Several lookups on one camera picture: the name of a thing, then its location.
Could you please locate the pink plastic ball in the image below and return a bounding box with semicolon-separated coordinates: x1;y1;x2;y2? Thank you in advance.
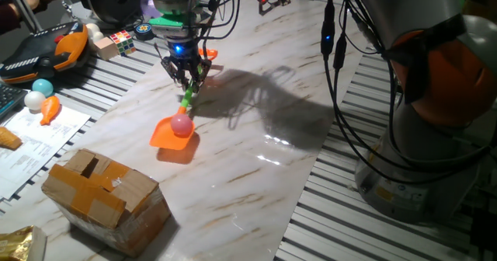
169;113;194;137

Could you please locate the thin metal rod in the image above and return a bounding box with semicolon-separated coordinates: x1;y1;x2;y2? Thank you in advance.
54;0;75;21

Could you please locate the colourful puzzle cube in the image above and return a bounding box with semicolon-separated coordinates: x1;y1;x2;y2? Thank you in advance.
109;30;137;57

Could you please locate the printed white paper sheet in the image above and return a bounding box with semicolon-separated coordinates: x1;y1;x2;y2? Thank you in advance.
0;105;92;202

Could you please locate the large white plastic ball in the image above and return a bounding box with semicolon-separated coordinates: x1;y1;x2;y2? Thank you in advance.
23;90;47;111

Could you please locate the brown toy ice cream cone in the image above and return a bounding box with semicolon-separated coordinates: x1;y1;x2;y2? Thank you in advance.
0;126;23;151

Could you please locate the cardboard box with orange tape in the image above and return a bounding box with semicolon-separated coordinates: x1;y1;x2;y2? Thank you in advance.
41;148;172;258

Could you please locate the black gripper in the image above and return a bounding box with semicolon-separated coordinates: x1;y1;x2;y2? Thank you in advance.
160;35;213;96

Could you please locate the black gripper cable bundle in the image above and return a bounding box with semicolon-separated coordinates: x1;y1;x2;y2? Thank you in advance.
193;0;308;49

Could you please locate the plain wooden cube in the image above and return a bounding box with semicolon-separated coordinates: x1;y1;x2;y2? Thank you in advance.
92;37;120;61

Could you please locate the large black round device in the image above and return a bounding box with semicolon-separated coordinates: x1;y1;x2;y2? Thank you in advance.
77;0;143;25

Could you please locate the purple plastic object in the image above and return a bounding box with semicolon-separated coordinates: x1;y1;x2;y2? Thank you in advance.
140;0;162;19

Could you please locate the orange toy carrot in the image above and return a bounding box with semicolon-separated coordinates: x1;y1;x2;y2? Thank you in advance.
40;95;62;127

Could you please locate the orange toy shovel green handle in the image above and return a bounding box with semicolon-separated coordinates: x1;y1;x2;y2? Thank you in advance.
149;47;219;151

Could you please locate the grey metal tripod leg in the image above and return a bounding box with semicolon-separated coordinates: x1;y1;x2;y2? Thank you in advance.
3;0;43;33

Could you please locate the marble pattern table sheet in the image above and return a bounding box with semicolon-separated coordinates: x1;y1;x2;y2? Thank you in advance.
0;0;372;261

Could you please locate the person forearm dark sleeve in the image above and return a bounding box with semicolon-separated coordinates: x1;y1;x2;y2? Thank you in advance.
0;0;25;35

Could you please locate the teal plastic ball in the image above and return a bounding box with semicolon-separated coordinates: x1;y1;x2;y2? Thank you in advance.
31;78;54;98

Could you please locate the orange black power tool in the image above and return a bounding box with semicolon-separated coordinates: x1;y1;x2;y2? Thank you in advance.
0;21;90;85

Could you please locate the gold foil package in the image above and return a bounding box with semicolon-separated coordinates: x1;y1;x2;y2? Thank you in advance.
0;224;47;261

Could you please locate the black round puck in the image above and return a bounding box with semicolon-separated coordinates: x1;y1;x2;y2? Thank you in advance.
134;23;156;41

